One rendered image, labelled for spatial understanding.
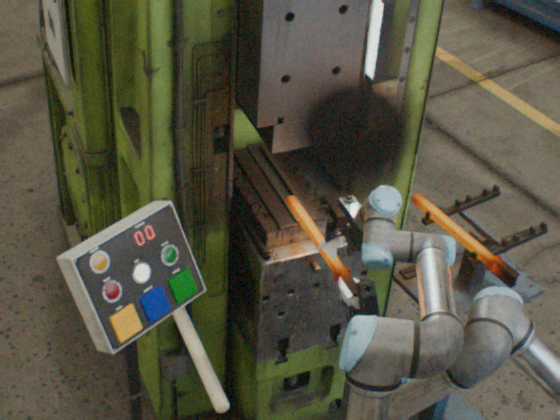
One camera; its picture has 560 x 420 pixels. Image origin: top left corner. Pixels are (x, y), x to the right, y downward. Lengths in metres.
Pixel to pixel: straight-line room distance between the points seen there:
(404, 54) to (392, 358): 1.17
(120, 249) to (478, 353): 0.94
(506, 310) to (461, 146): 2.89
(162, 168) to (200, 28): 0.44
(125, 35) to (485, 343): 1.41
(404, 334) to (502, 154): 3.24
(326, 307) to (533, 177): 2.18
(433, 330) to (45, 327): 2.25
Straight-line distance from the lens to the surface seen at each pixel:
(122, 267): 2.26
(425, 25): 2.63
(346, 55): 2.34
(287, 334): 2.85
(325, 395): 3.23
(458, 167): 4.71
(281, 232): 2.61
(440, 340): 1.74
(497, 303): 2.05
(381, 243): 2.05
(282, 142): 2.40
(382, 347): 1.71
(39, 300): 3.82
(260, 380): 2.99
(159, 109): 2.37
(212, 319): 2.97
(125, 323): 2.27
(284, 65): 2.26
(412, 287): 2.79
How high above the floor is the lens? 2.66
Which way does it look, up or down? 39 degrees down
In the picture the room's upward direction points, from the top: 4 degrees clockwise
